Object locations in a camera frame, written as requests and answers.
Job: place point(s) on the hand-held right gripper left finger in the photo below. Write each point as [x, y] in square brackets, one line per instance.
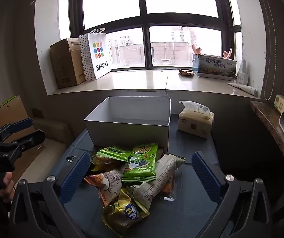
[75, 176]

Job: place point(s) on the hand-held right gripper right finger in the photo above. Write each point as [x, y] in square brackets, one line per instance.
[206, 176]

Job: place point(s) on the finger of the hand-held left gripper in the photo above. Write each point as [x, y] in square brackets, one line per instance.
[20, 124]
[30, 138]

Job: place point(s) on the dark yellow snack packet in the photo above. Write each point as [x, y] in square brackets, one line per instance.
[104, 163]

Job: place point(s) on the cartoon print snack packet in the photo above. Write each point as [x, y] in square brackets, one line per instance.
[108, 183]

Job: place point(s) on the orange packet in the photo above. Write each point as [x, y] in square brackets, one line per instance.
[170, 191]

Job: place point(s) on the small green snack packet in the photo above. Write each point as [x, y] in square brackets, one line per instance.
[113, 152]

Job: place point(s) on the newspaper print snack packet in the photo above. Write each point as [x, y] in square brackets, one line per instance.
[156, 178]

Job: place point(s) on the large green seaweed packet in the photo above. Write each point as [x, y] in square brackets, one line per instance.
[140, 164]

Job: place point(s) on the white cardboard box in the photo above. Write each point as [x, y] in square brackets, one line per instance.
[127, 131]

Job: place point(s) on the person's left hand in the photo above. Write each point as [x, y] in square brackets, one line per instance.
[7, 188]

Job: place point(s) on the large brown floor carton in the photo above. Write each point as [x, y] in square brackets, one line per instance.
[8, 115]

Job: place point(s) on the soft tissue pack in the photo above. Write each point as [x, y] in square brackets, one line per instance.
[195, 124]

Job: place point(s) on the brown cardboard box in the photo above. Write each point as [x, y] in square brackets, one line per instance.
[66, 64]

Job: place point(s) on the wooden shelf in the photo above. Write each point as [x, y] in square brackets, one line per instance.
[273, 129]

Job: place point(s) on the polka dot paper bag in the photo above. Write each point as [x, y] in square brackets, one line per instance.
[84, 59]

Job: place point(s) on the white tube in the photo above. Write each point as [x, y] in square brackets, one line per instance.
[244, 88]

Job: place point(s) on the small brown packet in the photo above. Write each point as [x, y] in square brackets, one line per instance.
[186, 72]

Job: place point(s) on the white shopping bag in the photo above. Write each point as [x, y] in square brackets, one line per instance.
[99, 54]

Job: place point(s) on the white plastic bottle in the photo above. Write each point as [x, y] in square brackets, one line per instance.
[242, 75]

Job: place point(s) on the printed landscape box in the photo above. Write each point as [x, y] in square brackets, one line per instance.
[215, 67]

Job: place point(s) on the stone window sill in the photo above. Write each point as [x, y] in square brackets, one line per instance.
[142, 83]

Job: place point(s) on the dark curtain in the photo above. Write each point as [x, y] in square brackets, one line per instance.
[271, 29]

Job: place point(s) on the dark window frame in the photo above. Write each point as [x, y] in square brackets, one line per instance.
[145, 29]

